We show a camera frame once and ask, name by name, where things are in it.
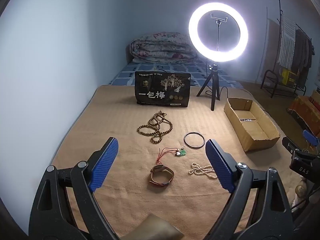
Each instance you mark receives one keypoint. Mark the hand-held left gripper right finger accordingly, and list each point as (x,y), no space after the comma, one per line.
(220,165)

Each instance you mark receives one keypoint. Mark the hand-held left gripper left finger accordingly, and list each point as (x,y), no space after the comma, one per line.
(105,165)

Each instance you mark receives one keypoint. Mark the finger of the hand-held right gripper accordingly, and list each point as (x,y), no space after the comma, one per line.
(310,137)
(292,146)

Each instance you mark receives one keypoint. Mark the black bangle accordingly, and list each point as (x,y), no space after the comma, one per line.
(186,143)

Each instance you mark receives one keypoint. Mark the cardboard box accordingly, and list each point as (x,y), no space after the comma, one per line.
(252,127)

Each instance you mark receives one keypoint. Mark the person's right hand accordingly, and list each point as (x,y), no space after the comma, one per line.
(301,192)

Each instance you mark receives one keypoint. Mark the orange patterned cloth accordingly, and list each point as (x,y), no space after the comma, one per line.
(302,107)

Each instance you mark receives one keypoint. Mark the yellow box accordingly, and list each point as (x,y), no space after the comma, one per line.
(290,77)

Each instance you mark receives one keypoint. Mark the black tripod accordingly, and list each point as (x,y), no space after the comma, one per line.
(215,87)

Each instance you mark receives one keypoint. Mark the olive brown cloth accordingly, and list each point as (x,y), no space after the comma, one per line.
(157,228)

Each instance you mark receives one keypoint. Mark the dark hanging clothes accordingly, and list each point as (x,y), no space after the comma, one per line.
(302,55)

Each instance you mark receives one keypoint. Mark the black printed snack bag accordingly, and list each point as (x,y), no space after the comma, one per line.
(162,90)

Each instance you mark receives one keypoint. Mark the blue patterned bedsheet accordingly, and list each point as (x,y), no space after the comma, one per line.
(200,72)

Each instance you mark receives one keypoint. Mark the white hanging towel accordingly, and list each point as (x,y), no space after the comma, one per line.
(287,42)

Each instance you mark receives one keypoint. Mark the clothes rack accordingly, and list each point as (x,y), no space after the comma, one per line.
(280,12)

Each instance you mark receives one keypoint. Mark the folded floral quilt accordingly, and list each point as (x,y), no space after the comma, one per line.
(162,47)

